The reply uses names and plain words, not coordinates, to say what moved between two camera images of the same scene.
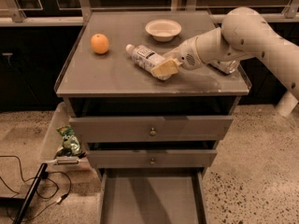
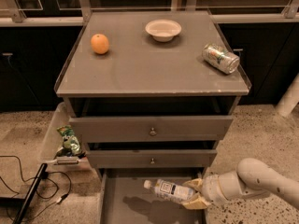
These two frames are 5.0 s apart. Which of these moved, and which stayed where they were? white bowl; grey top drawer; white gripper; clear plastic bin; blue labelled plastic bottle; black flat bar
Moved: white gripper; blue labelled plastic bottle
Stayed: clear plastic bin; white bowl; black flat bar; grey top drawer
